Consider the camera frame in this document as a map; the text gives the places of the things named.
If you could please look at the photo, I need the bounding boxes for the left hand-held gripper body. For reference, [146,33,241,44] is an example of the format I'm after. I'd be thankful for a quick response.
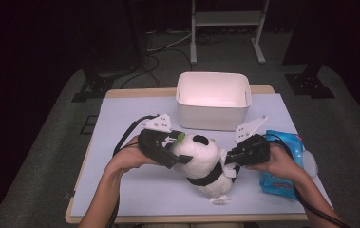
[137,113,174,169]

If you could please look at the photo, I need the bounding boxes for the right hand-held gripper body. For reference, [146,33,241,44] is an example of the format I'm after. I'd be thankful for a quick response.
[234,115,271,166]

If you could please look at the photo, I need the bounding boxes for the white wet wipe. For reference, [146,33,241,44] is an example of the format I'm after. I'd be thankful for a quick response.
[219,148,238,179]

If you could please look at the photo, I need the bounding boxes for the panda plush toy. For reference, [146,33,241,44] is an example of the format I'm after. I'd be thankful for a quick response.
[167,132,242,205]

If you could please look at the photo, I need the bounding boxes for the white plastic bin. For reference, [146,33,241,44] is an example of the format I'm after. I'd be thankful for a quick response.
[175,71,253,132]

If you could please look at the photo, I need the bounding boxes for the blue wet wipes pack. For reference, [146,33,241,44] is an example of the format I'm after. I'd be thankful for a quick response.
[258,129,319,201]

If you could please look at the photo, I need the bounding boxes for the person's left hand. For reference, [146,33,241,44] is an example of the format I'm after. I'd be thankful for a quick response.
[107,136,162,175]

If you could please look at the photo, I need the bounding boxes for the person's right hand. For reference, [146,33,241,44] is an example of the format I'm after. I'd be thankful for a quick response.
[247,142,305,183]

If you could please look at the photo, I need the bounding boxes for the black stand base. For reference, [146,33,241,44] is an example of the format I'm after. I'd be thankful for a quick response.
[71,58,119,104]
[284,63,335,100]

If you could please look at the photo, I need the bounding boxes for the white metal stand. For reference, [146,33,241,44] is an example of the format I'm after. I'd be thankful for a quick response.
[189,0,271,66]

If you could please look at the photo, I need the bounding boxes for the left hand-held gripper cable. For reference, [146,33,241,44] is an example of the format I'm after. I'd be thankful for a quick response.
[106,114,161,228]

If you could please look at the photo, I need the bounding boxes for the hand-held gripper cable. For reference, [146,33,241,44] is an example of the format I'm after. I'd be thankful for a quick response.
[106,114,161,228]
[264,132,352,228]

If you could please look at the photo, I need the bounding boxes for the black floor cable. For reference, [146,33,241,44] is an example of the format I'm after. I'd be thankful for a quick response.
[119,47,195,89]

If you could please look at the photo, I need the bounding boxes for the grey floor cable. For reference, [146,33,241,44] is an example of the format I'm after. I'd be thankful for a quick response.
[145,29,195,53]

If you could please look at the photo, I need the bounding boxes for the right hand-held gripper cable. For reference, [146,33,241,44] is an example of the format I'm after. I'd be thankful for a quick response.
[264,132,352,228]

